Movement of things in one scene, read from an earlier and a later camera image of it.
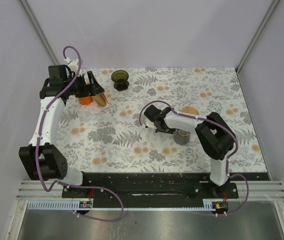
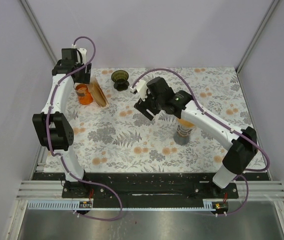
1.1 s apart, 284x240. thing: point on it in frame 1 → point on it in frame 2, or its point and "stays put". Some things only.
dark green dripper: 120,77 stays put
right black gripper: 170,131 → 142,106
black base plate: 150,185 stays put
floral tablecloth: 116,137 stays put
